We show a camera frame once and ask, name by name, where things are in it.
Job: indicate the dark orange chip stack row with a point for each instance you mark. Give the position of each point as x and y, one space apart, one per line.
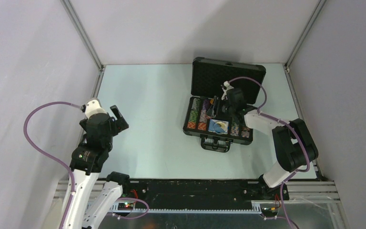
245 132

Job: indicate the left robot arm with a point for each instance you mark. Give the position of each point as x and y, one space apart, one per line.
86 164

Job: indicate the blue card deck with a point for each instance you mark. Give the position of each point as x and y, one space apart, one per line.
210 129

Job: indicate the green chip stack row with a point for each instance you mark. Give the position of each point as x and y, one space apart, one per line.
194 113

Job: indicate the purple chip stack row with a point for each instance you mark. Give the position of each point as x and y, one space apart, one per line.
203 116

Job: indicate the black poker set case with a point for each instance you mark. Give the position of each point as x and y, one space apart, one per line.
208 76

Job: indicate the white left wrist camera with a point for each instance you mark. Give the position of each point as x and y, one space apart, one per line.
92 107

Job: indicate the blue orange chip stack row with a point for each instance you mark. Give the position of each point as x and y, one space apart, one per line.
235 129

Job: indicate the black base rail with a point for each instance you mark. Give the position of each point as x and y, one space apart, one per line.
203 194

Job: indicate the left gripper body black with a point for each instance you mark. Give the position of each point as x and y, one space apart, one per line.
113 133

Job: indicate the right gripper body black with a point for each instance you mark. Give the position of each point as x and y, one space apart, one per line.
228 109

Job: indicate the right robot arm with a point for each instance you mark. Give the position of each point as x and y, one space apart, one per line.
293 144

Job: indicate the clear round plastic disc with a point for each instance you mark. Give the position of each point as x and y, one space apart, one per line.
220 127

